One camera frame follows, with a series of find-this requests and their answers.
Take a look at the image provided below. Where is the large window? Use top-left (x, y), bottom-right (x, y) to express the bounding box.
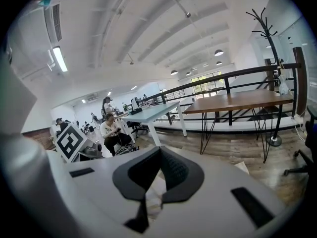
top-left (191, 71), bottom-right (223, 94)

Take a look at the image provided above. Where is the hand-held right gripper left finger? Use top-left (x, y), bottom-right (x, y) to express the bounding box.
top-left (65, 146), bottom-right (162, 234)

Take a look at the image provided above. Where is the white and black device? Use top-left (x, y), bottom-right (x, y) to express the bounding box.
top-left (130, 97), bottom-right (141, 112)

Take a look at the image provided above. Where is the beige checkered bed cover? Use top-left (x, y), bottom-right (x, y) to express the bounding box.
top-left (145, 162), bottom-right (250, 220)

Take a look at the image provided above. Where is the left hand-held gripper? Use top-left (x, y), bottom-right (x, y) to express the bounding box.
top-left (54, 122), bottom-right (104, 163)

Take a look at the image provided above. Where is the light blue table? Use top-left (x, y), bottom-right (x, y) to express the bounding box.
top-left (120, 101), bottom-right (188, 147)

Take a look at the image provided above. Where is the black coat rack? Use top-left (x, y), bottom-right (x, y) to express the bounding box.
top-left (245, 7), bottom-right (283, 147)

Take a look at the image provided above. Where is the white ceiling air conditioner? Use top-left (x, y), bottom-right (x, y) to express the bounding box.
top-left (44, 2), bottom-right (62, 43)

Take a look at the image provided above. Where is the black metal railing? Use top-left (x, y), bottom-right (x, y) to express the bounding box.
top-left (137, 62), bottom-right (309, 133)

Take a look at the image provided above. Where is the white plastic bag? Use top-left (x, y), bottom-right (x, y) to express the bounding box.
top-left (279, 75), bottom-right (290, 96)

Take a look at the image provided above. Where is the wooden table with black legs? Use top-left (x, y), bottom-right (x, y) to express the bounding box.
top-left (183, 89), bottom-right (294, 164)

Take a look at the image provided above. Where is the fluorescent ceiling light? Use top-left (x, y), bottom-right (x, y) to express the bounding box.
top-left (52, 45), bottom-right (68, 73)

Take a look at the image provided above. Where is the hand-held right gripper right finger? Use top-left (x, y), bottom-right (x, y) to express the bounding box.
top-left (144, 146), bottom-right (289, 238)

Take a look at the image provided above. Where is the teal face mask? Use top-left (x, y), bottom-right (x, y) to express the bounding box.
top-left (37, 0), bottom-right (54, 9)

